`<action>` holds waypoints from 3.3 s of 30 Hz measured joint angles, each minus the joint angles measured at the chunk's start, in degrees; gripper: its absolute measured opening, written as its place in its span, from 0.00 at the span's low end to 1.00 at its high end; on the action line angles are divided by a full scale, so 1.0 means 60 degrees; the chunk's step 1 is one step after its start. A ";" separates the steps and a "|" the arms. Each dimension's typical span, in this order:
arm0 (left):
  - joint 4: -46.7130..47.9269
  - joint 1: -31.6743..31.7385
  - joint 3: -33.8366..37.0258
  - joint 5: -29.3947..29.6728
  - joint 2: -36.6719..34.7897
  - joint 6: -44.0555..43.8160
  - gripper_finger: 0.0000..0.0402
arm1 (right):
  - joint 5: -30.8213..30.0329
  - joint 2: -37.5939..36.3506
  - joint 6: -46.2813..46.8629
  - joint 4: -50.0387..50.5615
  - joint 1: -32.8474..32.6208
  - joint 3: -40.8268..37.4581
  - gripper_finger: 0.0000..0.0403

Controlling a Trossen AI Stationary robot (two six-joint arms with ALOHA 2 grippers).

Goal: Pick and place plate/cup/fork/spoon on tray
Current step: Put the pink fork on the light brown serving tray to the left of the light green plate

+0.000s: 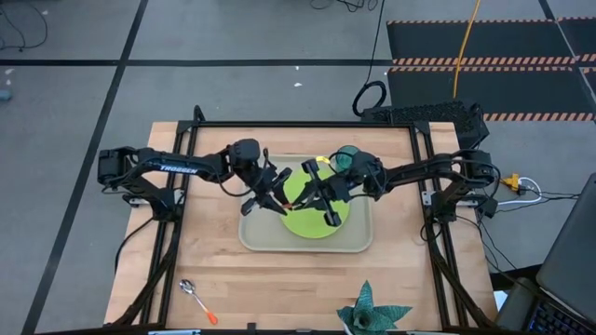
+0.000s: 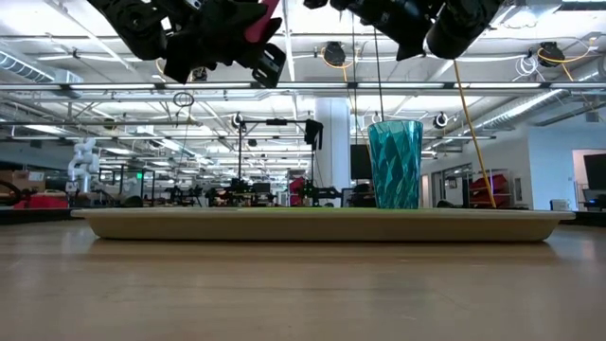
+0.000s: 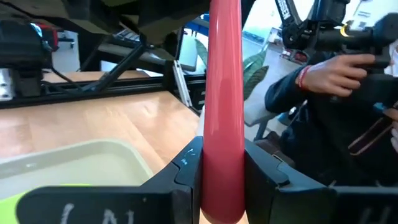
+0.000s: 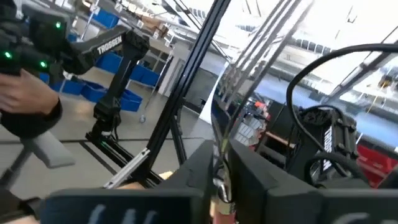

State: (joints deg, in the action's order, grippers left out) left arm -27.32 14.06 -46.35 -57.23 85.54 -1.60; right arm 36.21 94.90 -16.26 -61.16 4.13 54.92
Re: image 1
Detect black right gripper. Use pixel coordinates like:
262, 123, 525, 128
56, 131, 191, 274
290, 159, 370, 228

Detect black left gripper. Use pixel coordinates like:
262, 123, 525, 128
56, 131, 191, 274
239, 163, 295, 218

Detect lime green plate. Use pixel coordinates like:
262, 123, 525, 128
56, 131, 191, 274
278, 166, 351, 240

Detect beige plastic tray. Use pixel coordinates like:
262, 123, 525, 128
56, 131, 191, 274
237, 154, 374, 254

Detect teal plastic cup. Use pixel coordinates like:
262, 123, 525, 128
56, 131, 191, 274
329, 144, 362, 174

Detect spoon with orange handle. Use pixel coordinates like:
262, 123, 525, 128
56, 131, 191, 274
179, 278, 219, 326

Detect teal leafy artificial plant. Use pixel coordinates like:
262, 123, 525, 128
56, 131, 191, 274
335, 279, 413, 335

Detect black perforated computer case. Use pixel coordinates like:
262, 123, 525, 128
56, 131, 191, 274
360, 100, 491, 157

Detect black hazard-striped floor mat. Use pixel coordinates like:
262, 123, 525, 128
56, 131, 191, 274
386, 17, 596, 123

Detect dark grey laptop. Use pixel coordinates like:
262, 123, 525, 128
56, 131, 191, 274
528, 171, 596, 335

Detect black aluminium table frame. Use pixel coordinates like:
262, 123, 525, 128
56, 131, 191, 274
104, 104, 499, 335

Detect black hanging cable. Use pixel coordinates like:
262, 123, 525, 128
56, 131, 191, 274
351, 0, 388, 118

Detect yellow hanging cable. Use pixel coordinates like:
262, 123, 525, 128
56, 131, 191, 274
453, 0, 482, 101

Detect white cable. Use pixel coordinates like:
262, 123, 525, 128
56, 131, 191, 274
495, 176, 544, 206

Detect black floor cable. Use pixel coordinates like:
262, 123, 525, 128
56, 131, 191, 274
0, 4, 49, 52

